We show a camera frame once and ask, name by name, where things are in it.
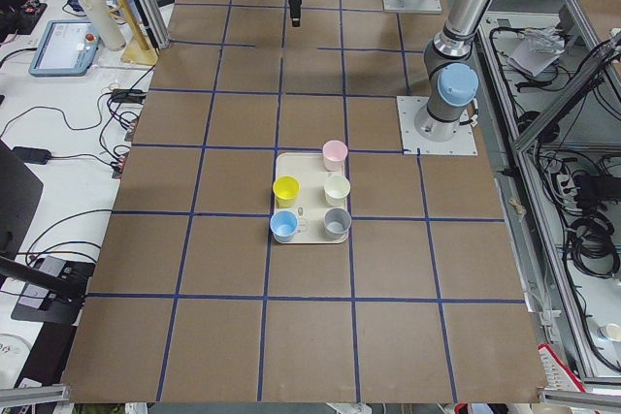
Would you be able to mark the cream plastic tray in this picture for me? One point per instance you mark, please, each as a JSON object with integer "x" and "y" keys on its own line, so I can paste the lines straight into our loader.
{"x": 310, "y": 206}

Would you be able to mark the grey cup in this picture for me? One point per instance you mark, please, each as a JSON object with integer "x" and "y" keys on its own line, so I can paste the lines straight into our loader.
{"x": 337, "y": 222}

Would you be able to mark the blue teach pendant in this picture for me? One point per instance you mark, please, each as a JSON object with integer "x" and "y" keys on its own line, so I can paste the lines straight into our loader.
{"x": 67, "y": 49}

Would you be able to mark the wooden mug tree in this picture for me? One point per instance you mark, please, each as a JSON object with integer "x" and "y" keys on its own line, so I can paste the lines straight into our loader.
{"x": 139, "y": 50}

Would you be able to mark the pale green cup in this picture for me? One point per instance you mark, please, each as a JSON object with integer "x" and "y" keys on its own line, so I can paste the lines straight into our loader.
{"x": 336, "y": 190}

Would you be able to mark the pink cup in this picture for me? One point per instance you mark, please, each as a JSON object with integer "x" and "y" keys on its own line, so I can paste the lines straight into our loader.
{"x": 334, "y": 154}

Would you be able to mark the white tall bottle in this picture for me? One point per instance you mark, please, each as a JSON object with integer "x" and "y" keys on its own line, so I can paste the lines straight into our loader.
{"x": 99, "y": 13}

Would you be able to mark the yellow cup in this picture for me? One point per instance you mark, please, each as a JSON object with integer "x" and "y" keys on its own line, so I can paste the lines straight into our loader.
{"x": 286, "y": 190}

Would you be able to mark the blue cup on tray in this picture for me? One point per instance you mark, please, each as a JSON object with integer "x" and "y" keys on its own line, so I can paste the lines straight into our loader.
{"x": 284, "y": 225}

